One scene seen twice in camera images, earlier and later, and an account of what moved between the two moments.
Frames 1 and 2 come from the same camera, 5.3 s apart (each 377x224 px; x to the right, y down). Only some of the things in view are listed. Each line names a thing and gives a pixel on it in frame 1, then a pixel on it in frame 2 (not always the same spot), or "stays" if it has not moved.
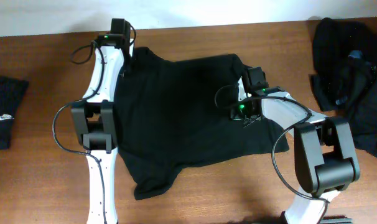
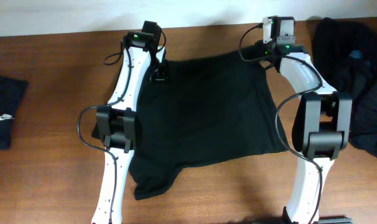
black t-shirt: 173,112 stays
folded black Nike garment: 5,94 stays
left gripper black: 126,50 to 159,73
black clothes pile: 351,63 stays
